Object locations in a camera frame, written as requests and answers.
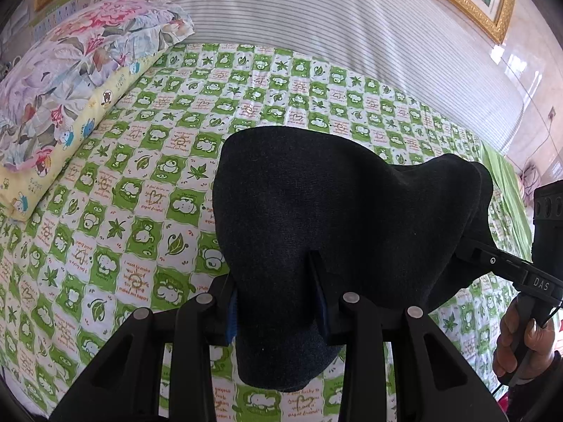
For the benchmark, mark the green printed bed sheet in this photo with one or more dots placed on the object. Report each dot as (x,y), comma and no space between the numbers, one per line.
(145,193)

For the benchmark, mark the floral pillow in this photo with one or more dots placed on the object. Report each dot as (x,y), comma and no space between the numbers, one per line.
(79,70)

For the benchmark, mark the white striped headboard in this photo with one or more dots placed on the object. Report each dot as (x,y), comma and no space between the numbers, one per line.
(334,22)

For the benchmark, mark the wall socket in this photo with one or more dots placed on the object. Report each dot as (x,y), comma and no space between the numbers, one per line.
(550,117)

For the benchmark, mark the person's right hand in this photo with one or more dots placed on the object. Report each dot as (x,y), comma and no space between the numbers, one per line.
(506,338)

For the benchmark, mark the small floral cushion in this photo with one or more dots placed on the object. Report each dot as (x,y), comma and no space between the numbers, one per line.
(529,178)

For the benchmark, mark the plain green blanket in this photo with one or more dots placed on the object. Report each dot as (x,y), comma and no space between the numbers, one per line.
(510,193)

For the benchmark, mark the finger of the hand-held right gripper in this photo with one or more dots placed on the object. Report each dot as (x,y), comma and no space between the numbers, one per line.
(488,258)

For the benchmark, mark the wall chart poster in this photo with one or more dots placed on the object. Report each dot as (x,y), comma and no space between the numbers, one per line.
(44,20)

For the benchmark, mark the black pants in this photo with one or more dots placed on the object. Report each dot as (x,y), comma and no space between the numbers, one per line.
(343,202)

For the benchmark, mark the yellow cartoon pillow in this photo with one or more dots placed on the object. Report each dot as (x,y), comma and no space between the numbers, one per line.
(66,140)

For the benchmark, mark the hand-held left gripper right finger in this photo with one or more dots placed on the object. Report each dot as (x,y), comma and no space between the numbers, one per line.
(326,316)

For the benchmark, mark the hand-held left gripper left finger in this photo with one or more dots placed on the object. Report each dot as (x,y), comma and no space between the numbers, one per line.
(231,316)

